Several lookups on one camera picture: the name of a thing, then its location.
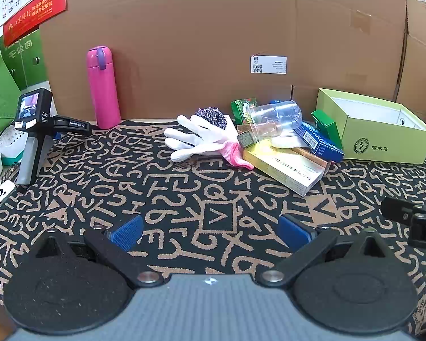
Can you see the brown box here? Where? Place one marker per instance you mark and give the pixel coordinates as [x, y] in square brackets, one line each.
[310, 155]

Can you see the small olive box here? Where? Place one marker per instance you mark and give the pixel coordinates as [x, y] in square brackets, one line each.
[246, 139]

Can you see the white plastic basket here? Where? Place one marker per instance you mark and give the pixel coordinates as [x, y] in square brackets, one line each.
[10, 145]

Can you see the large cardboard box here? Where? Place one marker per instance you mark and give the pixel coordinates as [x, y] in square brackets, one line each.
[198, 35]

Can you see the red wall calendar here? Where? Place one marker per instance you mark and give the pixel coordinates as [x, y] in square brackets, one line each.
[31, 7]

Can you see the pink thermos bottle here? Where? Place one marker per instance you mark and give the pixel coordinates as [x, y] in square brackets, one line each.
[104, 88]

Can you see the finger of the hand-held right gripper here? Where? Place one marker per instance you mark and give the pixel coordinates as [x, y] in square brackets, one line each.
[398, 209]

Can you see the white shipping label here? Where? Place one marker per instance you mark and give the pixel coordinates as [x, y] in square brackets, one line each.
[268, 64]

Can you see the green file box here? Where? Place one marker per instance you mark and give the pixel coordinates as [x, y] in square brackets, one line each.
[35, 60]
[15, 67]

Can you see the shiny blue long box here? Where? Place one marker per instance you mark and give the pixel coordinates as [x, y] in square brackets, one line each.
[321, 144]

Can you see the dark green small box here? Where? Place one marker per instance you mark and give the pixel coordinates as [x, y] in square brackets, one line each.
[326, 124]

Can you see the white fabric glove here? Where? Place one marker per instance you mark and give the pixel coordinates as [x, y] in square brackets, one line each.
[198, 138]

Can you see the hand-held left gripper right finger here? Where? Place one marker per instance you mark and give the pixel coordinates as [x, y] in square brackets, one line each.
[294, 232]

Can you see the white tape roll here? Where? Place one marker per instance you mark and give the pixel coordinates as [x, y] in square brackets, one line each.
[284, 142]

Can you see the small green printed box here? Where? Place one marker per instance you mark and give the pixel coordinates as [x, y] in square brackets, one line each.
[242, 110]

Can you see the clear plastic cup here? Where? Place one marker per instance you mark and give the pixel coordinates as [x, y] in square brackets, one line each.
[277, 117]

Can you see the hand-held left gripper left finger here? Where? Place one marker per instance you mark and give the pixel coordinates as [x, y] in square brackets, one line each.
[127, 234]

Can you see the pink mesh cloth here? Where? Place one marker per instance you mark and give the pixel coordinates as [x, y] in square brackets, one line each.
[236, 156]

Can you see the yellow white long box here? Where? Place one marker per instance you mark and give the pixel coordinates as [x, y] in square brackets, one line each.
[287, 170]

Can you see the black handheld device with screen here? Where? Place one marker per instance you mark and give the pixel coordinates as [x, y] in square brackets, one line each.
[33, 113]

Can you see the steel wool scrubber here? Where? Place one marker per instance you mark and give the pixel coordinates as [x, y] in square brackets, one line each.
[213, 117]

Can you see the light green shoe box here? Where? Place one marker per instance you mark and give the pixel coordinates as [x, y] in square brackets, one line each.
[383, 142]

